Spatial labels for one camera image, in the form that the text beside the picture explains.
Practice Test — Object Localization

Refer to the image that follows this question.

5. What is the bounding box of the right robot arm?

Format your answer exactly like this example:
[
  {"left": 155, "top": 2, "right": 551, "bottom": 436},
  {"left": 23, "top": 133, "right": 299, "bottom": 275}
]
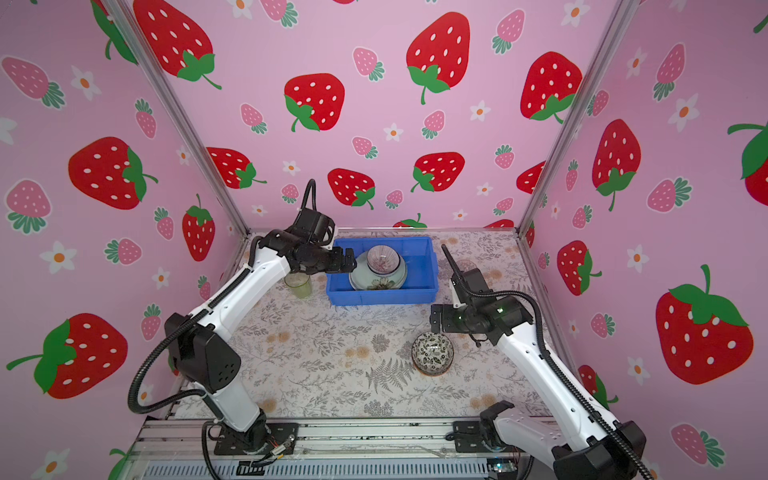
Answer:
[{"left": 431, "top": 269, "right": 651, "bottom": 479}]

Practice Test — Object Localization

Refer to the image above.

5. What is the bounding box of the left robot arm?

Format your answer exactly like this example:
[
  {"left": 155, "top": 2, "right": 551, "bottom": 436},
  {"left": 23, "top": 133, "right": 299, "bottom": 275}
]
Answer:
[{"left": 166, "top": 208, "right": 357, "bottom": 452}]

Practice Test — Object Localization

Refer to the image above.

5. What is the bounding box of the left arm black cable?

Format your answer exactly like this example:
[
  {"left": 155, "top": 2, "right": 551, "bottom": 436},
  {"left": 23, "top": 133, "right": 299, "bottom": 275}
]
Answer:
[{"left": 127, "top": 178, "right": 319, "bottom": 415}]

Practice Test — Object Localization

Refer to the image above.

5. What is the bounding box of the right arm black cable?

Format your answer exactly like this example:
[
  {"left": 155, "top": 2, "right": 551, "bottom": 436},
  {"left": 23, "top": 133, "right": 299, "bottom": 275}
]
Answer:
[{"left": 440, "top": 243, "right": 655, "bottom": 480}]

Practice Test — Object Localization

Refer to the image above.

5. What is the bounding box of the purple striped bowl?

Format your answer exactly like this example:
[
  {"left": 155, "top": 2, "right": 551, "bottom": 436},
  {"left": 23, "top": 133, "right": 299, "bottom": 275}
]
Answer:
[{"left": 366, "top": 244, "right": 401, "bottom": 276}]

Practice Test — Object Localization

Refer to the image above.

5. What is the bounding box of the green glass cup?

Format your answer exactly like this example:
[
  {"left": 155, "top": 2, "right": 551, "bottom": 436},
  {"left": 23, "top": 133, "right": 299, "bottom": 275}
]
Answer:
[{"left": 283, "top": 272, "right": 313, "bottom": 299}]

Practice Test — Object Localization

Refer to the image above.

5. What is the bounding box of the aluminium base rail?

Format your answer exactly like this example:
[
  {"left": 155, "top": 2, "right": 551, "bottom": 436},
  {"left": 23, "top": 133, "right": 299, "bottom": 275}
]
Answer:
[{"left": 131, "top": 416, "right": 631, "bottom": 480}]

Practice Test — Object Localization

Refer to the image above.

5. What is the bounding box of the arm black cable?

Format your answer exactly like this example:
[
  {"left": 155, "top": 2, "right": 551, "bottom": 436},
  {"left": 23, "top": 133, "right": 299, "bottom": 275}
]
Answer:
[
  {"left": 127, "top": 178, "right": 319, "bottom": 415},
  {"left": 440, "top": 243, "right": 655, "bottom": 480}
]

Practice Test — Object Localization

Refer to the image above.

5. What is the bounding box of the pink glass cup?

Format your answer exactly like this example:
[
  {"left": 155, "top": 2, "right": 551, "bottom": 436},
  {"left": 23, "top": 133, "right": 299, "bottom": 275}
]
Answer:
[{"left": 456, "top": 259, "right": 477, "bottom": 272}]

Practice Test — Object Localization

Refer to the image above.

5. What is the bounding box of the green flower plate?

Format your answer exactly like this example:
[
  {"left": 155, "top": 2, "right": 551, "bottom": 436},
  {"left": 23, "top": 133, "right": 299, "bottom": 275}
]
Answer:
[{"left": 349, "top": 258, "right": 408, "bottom": 291}]

